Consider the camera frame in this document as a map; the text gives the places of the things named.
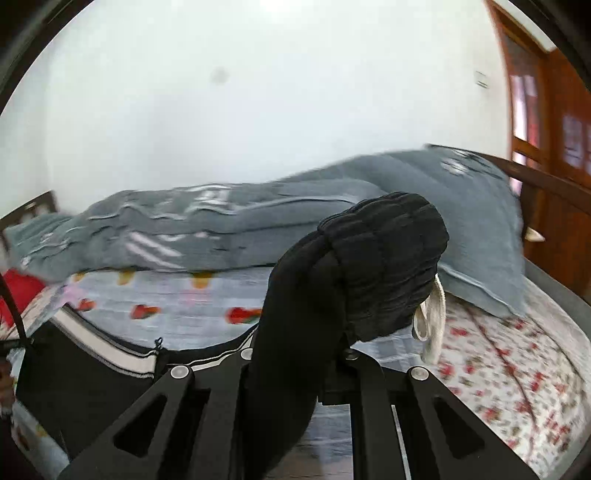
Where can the red pillow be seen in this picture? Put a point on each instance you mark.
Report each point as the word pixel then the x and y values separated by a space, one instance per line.
pixel 18 288

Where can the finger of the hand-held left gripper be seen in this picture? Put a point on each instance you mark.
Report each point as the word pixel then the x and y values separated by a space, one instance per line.
pixel 16 318

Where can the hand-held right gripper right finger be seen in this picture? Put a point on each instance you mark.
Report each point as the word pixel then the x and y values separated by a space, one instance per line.
pixel 364 383

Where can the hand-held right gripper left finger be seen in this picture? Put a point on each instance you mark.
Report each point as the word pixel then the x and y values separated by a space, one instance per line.
pixel 231 383

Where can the white wall switch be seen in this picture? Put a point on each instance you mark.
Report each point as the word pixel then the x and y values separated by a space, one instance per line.
pixel 482 79

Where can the black pants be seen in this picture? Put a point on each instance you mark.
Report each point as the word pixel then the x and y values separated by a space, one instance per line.
pixel 369 267

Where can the brown wooden door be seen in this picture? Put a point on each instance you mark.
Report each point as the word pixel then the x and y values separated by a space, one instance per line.
pixel 554 92

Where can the grey pillow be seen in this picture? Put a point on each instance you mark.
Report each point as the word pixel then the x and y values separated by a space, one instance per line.
pixel 554 221

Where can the floral bed sheet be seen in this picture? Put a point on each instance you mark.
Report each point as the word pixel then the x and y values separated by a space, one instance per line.
pixel 508 369

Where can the dark wooden headboard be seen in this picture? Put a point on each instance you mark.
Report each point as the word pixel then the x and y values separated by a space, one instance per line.
pixel 32 207

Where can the fruit-printed plastic sheet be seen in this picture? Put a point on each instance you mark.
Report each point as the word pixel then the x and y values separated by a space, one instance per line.
pixel 184 304

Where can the grey floral quilt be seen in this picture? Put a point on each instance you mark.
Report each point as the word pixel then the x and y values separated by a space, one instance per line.
pixel 231 230

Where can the grey bed frame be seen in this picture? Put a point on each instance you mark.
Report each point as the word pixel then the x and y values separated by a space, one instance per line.
pixel 554 281

